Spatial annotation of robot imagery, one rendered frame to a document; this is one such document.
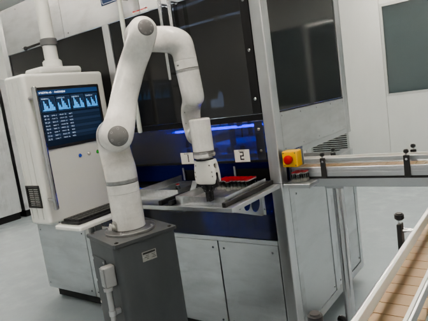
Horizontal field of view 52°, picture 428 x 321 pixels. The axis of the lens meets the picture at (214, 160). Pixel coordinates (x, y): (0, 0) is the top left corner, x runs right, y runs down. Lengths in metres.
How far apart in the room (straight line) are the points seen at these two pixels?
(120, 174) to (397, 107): 5.31
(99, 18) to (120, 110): 1.17
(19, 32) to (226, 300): 2.19
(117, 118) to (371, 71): 5.34
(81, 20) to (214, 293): 1.74
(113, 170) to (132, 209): 0.16
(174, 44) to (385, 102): 5.13
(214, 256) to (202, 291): 0.24
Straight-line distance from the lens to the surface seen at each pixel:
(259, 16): 2.04
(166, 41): 1.72
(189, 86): 1.70
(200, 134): 1.71
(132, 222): 1.67
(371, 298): 0.75
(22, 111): 2.35
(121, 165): 1.64
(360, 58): 6.66
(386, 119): 6.61
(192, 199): 1.87
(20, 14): 3.32
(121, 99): 1.63
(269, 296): 2.30
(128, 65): 1.65
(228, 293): 2.44
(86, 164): 2.48
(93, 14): 2.74
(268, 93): 2.01
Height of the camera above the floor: 1.30
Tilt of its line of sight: 8 degrees down
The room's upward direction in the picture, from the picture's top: 8 degrees counter-clockwise
